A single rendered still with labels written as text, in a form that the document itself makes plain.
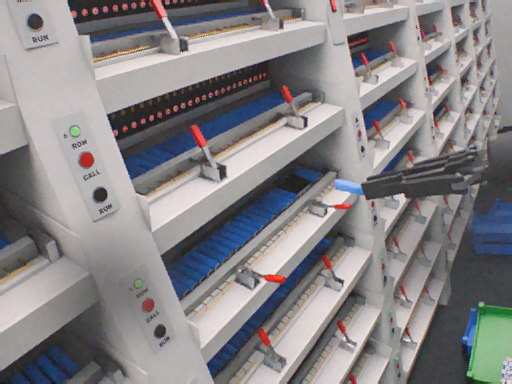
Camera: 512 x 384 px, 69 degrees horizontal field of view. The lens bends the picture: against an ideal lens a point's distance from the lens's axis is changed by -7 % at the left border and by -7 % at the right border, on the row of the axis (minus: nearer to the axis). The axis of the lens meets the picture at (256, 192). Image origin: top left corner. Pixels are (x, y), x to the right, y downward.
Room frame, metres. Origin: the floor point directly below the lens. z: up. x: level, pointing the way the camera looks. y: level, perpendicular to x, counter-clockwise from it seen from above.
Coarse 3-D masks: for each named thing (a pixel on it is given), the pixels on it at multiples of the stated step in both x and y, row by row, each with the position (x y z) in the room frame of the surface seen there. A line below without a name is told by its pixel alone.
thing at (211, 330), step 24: (312, 168) 1.01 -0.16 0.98; (336, 168) 0.96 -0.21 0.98; (360, 168) 0.92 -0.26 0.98; (336, 192) 0.89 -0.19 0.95; (312, 216) 0.80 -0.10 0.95; (336, 216) 0.84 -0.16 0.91; (288, 240) 0.72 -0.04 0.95; (312, 240) 0.74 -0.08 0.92; (264, 264) 0.66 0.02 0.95; (288, 264) 0.67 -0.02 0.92; (240, 288) 0.60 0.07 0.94; (264, 288) 0.61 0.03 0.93; (216, 312) 0.55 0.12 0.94; (240, 312) 0.55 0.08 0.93; (216, 336) 0.51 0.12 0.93
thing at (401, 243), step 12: (408, 204) 1.43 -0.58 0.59; (420, 204) 1.44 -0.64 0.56; (432, 204) 1.45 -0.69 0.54; (408, 216) 1.36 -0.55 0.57; (420, 216) 1.34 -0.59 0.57; (432, 216) 1.43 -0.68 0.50; (396, 228) 1.27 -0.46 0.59; (408, 228) 1.29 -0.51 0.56; (420, 228) 1.30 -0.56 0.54; (396, 240) 1.14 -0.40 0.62; (408, 240) 1.23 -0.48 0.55; (420, 240) 1.29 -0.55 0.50; (396, 252) 1.14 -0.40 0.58; (408, 252) 1.17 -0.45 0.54; (396, 264) 1.11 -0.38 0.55; (396, 276) 1.06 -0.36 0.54
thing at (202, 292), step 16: (320, 192) 0.88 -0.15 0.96; (288, 208) 0.80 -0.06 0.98; (304, 208) 0.82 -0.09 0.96; (272, 224) 0.74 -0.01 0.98; (256, 240) 0.69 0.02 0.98; (272, 240) 0.71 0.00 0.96; (240, 256) 0.65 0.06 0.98; (224, 272) 0.61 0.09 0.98; (208, 288) 0.57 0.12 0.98; (192, 304) 0.54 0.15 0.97
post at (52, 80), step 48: (0, 0) 0.42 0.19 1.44; (48, 0) 0.46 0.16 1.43; (0, 48) 0.41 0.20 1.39; (48, 48) 0.45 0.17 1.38; (48, 96) 0.43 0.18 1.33; (96, 96) 0.47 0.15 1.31; (48, 144) 0.42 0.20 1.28; (0, 192) 0.53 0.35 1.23; (48, 192) 0.42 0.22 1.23; (96, 240) 0.42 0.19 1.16; (144, 240) 0.47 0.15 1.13; (96, 288) 0.41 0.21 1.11; (144, 336) 0.43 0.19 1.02; (192, 336) 0.47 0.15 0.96
